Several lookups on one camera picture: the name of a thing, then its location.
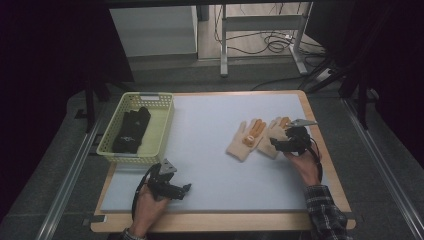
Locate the white cabinet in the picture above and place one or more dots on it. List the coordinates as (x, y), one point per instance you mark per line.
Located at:
(153, 31)

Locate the beige glove with orange fingers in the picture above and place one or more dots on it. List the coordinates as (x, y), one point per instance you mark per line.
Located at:
(271, 133)
(240, 143)

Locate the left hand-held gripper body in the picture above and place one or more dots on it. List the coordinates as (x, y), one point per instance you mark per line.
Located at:
(163, 185)

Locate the person's right hand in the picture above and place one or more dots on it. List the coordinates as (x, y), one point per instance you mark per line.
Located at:
(305, 166)

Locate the white foam mat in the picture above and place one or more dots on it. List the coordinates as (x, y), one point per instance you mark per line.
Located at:
(206, 166)

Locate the person's left hand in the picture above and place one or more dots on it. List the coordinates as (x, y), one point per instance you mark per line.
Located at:
(148, 211)

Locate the white power strip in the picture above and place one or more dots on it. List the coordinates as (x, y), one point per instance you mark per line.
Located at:
(324, 75)

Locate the black stand leg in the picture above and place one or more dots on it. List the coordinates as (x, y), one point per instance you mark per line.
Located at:
(90, 103)
(362, 100)

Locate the dark curtain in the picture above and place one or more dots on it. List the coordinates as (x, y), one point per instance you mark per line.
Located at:
(50, 66)
(383, 50)

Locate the person's left plaid sleeve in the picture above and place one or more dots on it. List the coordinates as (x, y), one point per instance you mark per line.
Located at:
(131, 235)

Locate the yellow-green plastic basket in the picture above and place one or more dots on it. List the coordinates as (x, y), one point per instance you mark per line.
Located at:
(160, 133)

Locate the aluminium floor rail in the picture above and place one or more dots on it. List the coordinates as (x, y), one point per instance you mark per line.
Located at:
(66, 186)
(386, 173)

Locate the person's plaid sleeve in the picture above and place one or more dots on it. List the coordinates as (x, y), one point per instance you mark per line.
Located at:
(131, 235)
(326, 213)

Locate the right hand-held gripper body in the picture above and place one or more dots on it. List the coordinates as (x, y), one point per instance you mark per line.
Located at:
(298, 138)

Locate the person's right plaid sleeve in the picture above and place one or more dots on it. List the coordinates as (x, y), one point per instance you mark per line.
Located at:
(326, 213)

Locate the grey metal desk frame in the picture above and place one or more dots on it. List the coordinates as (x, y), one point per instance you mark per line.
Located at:
(260, 23)

